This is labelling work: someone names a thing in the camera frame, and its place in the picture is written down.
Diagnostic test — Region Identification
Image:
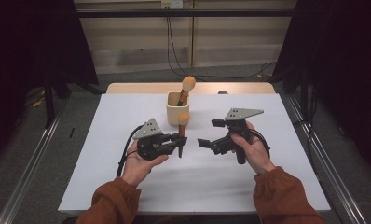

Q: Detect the black curtain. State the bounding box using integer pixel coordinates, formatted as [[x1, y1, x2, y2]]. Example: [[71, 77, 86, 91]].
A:
[[0, 0, 99, 162], [271, 0, 371, 178]]

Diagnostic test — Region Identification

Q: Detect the white wall socket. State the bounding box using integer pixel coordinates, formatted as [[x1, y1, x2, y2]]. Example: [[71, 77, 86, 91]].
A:
[[160, 0, 184, 9]]

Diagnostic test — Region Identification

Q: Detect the black wall cable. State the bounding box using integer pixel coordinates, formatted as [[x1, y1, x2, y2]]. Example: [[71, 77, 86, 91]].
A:
[[167, 7, 278, 80], [165, 7, 278, 80]]

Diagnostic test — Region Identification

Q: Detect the hand-held gripper cable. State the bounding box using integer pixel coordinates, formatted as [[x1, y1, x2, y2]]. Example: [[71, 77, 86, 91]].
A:
[[116, 124, 144, 178], [248, 128, 271, 158]]

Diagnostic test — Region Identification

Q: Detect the right hand-held gripper cable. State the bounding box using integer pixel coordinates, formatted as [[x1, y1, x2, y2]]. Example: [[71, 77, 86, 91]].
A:
[[248, 128, 271, 158]]

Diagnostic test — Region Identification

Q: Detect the round-head makeup brush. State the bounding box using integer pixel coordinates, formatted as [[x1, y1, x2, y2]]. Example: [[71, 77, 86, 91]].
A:
[[176, 76, 197, 107]]

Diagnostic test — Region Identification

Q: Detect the left hand-held gripper cable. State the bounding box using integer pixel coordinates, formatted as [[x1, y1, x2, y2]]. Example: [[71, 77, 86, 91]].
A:
[[116, 124, 144, 178]]

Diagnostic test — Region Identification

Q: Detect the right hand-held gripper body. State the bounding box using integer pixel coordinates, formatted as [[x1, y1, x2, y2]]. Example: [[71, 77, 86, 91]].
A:
[[210, 107, 265, 165]]

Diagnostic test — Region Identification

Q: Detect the person's left hand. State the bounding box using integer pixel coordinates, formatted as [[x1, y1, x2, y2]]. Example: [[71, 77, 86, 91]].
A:
[[121, 148, 170, 189]]

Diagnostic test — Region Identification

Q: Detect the black stand pole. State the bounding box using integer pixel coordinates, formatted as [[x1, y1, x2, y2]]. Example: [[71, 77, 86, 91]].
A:
[[43, 71, 56, 129], [299, 69, 309, 119]]

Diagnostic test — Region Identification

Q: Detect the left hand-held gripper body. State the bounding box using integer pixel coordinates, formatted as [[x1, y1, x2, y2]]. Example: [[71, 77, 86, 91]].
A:
[[131, 117, 176, 161]]

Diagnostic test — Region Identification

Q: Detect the light wooden table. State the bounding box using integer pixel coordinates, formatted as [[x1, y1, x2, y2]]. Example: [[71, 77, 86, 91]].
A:
[[105, 81, 276, 95]]

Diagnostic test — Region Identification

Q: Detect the person's right hand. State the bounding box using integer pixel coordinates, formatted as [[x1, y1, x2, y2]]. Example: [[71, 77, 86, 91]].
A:
[[231, 121, 276, 175]]

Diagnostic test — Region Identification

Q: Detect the aluminium floor rail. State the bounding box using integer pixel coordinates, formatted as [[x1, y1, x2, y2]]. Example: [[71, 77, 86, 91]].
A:
[[0, 96, 68, 224], [284, 94, 368, 224]]

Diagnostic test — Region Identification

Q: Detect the black horizontal frame bar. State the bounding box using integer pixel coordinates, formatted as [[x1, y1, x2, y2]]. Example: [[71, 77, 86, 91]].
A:
[[76, 8, 295, 18]]

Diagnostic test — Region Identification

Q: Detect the cream square cup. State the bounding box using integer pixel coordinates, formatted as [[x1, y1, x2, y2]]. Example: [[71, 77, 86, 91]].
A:
[[166, 91, 191, 127]]

